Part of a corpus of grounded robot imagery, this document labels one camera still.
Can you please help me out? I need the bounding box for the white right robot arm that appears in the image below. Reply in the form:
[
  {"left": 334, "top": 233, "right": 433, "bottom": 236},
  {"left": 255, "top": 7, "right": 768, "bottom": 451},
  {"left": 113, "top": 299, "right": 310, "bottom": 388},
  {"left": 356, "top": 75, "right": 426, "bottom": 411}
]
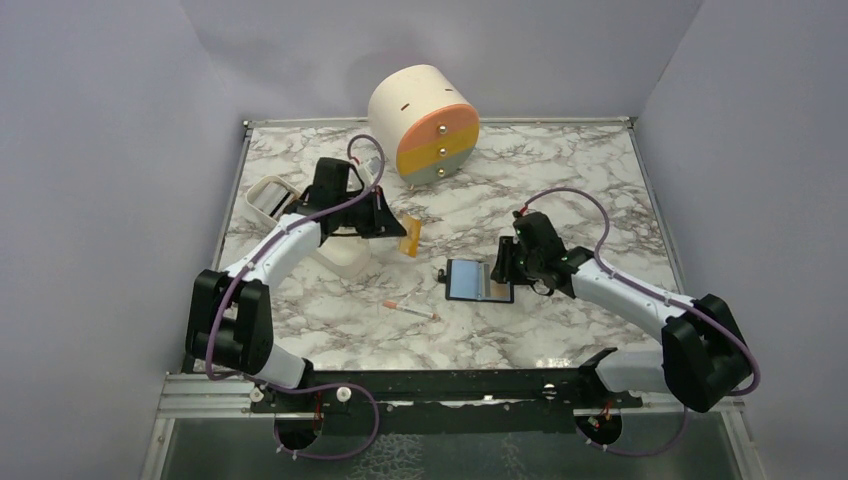
[{"left": 490, "top": 212, "right": 758, "bottom": 413}]

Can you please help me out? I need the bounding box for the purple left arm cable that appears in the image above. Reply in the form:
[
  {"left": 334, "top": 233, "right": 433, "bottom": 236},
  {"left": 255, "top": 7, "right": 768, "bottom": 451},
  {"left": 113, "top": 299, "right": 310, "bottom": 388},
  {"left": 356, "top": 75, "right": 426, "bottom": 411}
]
[{"left": 203, "top": 134, "right": 387, "bottom": 464}]

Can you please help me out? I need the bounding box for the black card holder wallet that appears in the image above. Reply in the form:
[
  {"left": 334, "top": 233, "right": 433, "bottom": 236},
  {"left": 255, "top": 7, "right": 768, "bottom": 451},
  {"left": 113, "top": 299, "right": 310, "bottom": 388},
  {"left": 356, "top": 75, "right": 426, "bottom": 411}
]
[{"left": 437, "top": 259, "right": 514, "bottom": 304}]

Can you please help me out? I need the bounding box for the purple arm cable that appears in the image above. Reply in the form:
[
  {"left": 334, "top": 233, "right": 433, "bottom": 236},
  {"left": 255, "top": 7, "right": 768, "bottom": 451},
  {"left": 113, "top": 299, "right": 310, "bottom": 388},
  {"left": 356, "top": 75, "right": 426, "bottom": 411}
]
[
  {"left": 203, "top": 134, "right": 387, "bottom": 464},
  {"left": 516, "top": 188, "right": 762, "bottom": 460}
]

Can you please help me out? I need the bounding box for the cream round drawer cabinet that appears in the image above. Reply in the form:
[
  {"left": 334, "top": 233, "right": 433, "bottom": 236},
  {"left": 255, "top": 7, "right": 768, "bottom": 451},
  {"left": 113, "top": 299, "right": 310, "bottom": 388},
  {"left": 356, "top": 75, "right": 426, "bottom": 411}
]
[{"left": 367, "top": 64, "right": 481, "bottom": 187}]

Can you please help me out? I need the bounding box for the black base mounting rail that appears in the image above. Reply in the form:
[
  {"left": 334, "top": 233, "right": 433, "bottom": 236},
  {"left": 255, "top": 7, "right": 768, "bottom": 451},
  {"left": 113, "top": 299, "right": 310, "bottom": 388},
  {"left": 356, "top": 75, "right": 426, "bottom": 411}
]
[{"left": 250, "top": 367, "right": 643, "bottom": 436}]

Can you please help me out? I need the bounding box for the stack of cards in tray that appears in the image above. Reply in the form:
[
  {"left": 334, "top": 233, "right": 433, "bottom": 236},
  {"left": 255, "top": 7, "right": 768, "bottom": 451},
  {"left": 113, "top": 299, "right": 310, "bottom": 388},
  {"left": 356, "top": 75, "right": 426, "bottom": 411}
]
[{"left": 254, "top": 183, "right": 297, "bottom": 219}]

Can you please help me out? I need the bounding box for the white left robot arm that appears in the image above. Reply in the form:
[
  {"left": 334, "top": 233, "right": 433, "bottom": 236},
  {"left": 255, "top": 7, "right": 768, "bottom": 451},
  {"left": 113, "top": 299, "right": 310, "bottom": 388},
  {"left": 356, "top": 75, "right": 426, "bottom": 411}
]
[{"left": 185, "top": 157, "right": 407, "bottom": 411}]

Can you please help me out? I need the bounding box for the orange capped syringe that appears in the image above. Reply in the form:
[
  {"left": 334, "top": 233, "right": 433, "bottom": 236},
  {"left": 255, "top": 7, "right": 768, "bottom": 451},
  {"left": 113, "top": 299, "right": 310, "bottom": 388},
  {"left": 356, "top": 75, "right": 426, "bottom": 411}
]
[{"left": 383, "top": 300, "right": 440, "bottom": 320}]

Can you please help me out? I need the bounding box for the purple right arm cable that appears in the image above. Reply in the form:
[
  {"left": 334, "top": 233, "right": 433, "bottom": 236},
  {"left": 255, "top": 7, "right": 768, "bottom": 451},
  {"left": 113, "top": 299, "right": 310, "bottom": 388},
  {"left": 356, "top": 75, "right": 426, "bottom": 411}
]
[{"left": 516, "top": 188, "right": 762, "bottom": 460}]

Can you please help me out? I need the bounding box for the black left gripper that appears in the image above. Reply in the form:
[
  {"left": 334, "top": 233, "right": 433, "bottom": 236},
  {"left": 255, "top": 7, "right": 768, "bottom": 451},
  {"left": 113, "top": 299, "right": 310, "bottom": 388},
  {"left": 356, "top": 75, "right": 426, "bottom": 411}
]
[{"left": 334, "top": 184, "right": 406, "bottom": 238}]

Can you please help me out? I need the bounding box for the white oblong tray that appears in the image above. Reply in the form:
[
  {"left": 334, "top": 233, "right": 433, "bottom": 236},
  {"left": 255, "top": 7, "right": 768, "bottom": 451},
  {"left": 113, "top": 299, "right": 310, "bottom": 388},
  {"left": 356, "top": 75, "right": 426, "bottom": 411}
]
[{"left": 244, "top": 175, "right": 371, "bottom": 279}]

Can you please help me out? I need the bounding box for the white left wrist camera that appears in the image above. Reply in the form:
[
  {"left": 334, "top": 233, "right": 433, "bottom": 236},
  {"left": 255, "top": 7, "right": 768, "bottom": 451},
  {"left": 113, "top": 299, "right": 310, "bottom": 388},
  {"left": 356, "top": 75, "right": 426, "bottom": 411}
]
[{"left": 354, "top": 155, "right": 384, "bottom": 187}]

